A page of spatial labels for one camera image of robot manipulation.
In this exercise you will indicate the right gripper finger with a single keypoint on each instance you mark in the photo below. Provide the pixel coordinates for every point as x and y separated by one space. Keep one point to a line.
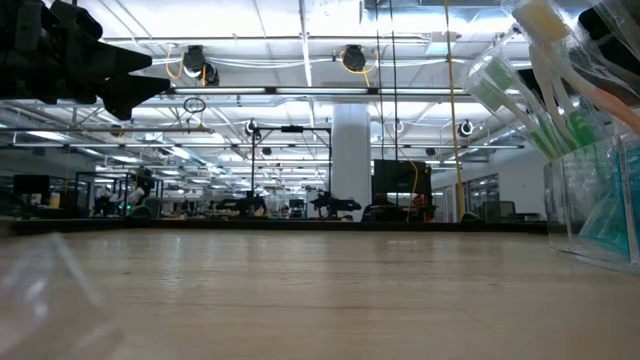
600 22

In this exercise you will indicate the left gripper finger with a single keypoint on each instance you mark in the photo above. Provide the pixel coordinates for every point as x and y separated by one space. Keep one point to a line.
130 92
120 61

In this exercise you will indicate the green bristle toothbrush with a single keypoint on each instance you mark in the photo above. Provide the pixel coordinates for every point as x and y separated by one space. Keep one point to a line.
582 130
501 74
485 96

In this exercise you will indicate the teal toothpaste tube white cap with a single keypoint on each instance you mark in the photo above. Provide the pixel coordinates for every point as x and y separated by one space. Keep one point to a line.
634 190
607 225

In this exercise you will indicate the black background robot arm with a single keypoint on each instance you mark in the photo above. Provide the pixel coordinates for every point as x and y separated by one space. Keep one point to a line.
245 205
335 204

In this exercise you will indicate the small black monitor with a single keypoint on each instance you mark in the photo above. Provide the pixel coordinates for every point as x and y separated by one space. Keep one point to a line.
30 186

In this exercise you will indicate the yellow bottle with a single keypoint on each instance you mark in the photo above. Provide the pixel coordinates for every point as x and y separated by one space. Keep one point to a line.
54 200

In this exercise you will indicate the clear acrylic organiser box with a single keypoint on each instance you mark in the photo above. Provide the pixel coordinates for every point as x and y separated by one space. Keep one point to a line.
565 200

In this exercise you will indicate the long ceiling light fixture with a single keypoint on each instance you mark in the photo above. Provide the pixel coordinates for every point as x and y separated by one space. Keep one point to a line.
320 91

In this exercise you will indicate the white building column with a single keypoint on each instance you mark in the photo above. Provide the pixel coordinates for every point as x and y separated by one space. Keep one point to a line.
351 160

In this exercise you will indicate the black monitor panel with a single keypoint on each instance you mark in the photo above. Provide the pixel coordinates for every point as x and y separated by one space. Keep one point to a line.
400 177

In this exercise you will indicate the black gantry frame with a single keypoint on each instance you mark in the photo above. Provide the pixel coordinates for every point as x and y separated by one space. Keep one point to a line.
292 129

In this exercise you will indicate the black aluminium table frame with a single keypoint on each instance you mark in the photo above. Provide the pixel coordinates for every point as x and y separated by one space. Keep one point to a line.
300 226

